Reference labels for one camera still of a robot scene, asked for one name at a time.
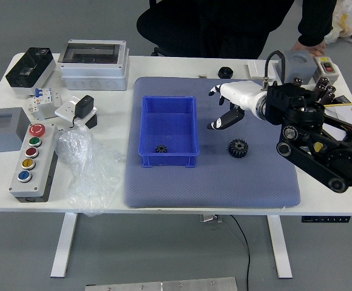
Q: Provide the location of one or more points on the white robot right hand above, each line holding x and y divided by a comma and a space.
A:
242, 95

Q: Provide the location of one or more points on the person's left hand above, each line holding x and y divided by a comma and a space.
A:
315, 50

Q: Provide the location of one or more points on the big black gear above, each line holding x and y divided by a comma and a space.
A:
238, 148

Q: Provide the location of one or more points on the small black gear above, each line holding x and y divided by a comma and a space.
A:
161, 148

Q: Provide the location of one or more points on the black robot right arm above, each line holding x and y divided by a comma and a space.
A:
303, 121

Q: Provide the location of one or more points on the grey box with round hole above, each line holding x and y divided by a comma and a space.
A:
299, 68

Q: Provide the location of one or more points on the black hex nut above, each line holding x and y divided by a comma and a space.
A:
225, 72

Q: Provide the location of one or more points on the small black box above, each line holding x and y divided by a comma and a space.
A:
344, 99

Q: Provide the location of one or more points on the blue plastic box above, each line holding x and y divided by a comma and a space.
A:
168, 121

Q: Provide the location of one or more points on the grey five-button control box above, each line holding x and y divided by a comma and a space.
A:
30, 169

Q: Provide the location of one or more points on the person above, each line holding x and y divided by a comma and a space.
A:
239, 24

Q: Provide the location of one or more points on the blue-grey mat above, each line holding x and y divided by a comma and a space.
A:
224, 188

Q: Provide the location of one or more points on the black office chair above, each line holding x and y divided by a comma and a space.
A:
157, 24

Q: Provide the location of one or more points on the black table control panel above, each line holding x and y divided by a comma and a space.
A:
325, 219

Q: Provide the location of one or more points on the small black block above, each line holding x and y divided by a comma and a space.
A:
92, 122

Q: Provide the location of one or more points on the white table leg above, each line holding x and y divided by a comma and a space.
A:
63, 245
280, 245

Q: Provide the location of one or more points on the black power adapter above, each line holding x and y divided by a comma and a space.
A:
83, 106

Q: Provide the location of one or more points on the clear plastic bag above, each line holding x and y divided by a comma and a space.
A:
85, 169

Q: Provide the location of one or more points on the white and blue circuit breaker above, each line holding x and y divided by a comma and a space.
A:
41, 101

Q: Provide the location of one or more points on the silver metal plate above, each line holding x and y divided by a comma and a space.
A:
164, 285

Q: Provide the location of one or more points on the grey cube with square hole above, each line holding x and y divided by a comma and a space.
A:
15, 136

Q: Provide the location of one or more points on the grey red-black switch box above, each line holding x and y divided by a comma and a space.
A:
327, 68

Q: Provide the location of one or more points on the white wall switch plate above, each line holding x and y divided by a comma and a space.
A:
256, 68

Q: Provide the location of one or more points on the silver under-table bracket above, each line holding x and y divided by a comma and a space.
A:
211, 218

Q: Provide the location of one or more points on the grey enclosure with clear lid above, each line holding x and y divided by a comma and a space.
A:
94, 72

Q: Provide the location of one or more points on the white wall socket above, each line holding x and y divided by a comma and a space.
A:
65, 110

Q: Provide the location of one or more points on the small white bracket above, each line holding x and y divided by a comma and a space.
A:
57, 100

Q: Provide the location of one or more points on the black-lidded white enclosure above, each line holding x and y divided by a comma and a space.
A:
30, 68

